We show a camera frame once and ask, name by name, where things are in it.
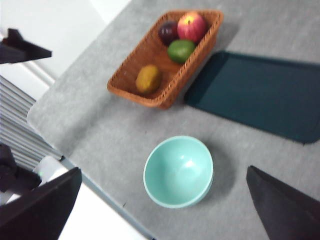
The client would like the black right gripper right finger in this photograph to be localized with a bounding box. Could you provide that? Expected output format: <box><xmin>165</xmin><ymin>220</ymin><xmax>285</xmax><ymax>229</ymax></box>
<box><xmin>246</xmin><ymin>164</ymin><xmax>320</xmax><ymax>240</ymax></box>

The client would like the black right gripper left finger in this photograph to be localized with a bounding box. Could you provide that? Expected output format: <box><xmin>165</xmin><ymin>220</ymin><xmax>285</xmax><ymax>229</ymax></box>
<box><xmin>0</xmin><ymin>166</ymin><xmax>83</xmax><ymax>240</ymax></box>

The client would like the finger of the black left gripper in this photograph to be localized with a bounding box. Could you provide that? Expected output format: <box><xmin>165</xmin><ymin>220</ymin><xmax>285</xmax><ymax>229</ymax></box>
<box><xmin>0</xmin><ymin>28</ymin><xmax>53</xmax><ymax>65</ymax></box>

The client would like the teal bowl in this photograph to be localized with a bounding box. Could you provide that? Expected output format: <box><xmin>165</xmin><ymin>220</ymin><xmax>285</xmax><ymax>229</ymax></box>
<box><xmin>143</xmin><ymin>135</ymin><xmax>215</xmax><ymax>209</ymax></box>

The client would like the brown kiwi fruit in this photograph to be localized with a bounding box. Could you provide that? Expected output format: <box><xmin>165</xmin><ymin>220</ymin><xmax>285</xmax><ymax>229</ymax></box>
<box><xmin>135</xmin><ymin>64</ymin><xmax>163</xmax><ymax>95</ymax></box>

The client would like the grey striped panel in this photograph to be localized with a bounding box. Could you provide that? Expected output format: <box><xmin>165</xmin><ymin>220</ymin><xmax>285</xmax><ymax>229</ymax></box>
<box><xmin>0</xmin><ymin>76</ymin><xmax>63</xmax><ymax>171</ymax></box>

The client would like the dark green tray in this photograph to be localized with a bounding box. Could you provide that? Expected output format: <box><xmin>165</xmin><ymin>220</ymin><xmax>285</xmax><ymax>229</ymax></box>
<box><xmin>183</xmin><ymin>50</ymin><xmax>320</xmax><ymax>145</ymax></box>

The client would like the brown wicker basket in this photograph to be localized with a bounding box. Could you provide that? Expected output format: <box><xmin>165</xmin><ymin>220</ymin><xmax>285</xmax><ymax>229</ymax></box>
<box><xmin>106</xmin><ymin>9</ymin><xmax>225</xmax><ymax>110</ymax></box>

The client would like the dark purple fruit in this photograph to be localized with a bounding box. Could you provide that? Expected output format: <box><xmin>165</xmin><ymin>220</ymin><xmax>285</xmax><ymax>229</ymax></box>
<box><xmin>158</xmin><ymin>21</ymin><xmax>180</xmax><ymax>47</ymax></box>

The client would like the green fruit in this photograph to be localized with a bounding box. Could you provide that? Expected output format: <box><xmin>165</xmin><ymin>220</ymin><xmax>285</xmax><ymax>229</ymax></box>
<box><xmin>166</xmin><ymin>39</ymin><xmax>196</xmax><ymax>64</ymax></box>

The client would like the red apple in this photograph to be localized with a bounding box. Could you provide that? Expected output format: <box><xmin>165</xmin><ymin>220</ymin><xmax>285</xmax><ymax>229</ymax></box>
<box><xmin>176</xmin><ymin>11</ymin><xmax>208</xmax><ymax>44</ymax></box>

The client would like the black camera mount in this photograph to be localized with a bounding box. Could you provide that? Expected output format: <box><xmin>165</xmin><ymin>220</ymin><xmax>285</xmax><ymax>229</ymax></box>
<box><xmin>0</xmin><ymin>143</ymin><xmax>42</xmax><ymax>198</ymax></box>

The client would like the white camera with green light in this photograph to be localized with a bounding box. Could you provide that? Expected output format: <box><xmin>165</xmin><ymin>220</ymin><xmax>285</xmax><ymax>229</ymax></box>
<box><xmin>37</xmin><ymin>156</ymin><xmax>68</xmax><ymax>185</ymax></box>

